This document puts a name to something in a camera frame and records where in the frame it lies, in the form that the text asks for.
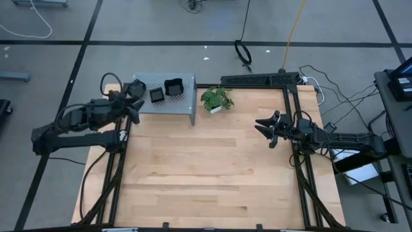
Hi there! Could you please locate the green plant in white pot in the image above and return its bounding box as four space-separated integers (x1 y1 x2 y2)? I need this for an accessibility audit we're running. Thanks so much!
200 85 235 115

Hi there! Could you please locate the white power plug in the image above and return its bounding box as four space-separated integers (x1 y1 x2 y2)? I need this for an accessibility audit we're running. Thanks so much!
301 75 326 106

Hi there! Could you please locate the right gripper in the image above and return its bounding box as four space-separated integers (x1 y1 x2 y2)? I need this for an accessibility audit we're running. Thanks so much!
253 110 306 150

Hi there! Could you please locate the black flared square bowl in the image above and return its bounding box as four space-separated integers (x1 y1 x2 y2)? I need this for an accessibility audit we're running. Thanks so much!
164 78 185 97

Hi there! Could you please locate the grey perforated metal shelf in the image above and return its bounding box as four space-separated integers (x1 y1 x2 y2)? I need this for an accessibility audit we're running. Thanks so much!
124 72 198 126

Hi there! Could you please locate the black glossy scalloped plate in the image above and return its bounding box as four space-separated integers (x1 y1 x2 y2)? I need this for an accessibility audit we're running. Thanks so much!
127 79 147 100

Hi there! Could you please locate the grey operator desk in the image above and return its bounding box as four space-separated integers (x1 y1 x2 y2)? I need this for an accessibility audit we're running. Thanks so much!
333 69 412 232

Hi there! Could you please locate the yellow cable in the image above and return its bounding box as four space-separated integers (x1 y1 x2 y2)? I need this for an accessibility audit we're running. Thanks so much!
281 0 306 72

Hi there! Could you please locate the small black square plate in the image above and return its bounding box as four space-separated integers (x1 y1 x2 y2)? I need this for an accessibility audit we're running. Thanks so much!
149 87 166 104

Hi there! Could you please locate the black power adapter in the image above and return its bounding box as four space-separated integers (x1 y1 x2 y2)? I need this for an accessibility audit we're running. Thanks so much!
323 121 338 135

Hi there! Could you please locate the grey metal base bar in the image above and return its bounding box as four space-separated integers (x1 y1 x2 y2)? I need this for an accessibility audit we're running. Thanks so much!
12 0 69 8

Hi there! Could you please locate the black perforated metal bar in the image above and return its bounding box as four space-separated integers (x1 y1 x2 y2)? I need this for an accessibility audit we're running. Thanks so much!
220 72 301 86

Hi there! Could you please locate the black desk monitor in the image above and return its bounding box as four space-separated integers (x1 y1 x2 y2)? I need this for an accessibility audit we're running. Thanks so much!
388 57 412 102

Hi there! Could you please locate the black coiled cable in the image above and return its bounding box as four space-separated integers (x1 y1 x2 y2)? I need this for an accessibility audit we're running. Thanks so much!
234 0 254 73

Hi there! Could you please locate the grey metal floor foot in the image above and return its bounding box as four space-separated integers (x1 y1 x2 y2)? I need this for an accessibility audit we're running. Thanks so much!
0 70 32 83

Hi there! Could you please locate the black floor equipment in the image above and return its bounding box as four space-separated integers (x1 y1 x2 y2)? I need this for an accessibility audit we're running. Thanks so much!
0 99 14 117

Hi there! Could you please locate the white floor cable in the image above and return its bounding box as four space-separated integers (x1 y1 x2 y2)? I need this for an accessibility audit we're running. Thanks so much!
0 0 53 39

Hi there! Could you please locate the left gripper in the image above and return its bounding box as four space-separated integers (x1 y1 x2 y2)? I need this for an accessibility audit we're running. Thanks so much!
102 97 146 126

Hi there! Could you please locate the black aluminium table frame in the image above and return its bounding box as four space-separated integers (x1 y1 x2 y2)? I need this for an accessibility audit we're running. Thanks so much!
77 82 347 230

